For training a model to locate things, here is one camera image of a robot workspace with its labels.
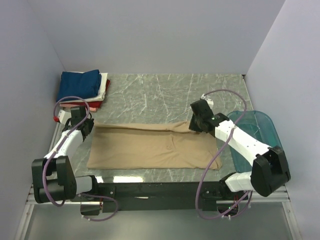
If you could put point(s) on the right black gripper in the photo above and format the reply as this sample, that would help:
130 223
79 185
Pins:
192 126

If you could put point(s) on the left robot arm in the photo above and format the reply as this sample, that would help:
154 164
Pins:
52 176

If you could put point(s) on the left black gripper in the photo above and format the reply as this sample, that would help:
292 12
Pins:
90 123

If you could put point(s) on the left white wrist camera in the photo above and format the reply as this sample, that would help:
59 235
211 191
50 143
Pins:
62 117

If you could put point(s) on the beige t shirt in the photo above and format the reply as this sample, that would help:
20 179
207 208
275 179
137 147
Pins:
150 146

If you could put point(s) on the teal plastic bin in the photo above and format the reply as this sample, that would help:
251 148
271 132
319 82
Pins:
259 126

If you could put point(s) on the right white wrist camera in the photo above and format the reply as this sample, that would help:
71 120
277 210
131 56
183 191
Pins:
209 101

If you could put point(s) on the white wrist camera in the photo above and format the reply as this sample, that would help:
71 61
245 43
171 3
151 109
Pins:
62 117
209 101

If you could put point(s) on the black base beam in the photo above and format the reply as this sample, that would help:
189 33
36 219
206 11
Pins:
143 196

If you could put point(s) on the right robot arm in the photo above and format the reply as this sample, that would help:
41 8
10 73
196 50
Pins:
269 165

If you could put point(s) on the folded blue t shirt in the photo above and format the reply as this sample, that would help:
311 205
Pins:
80 85

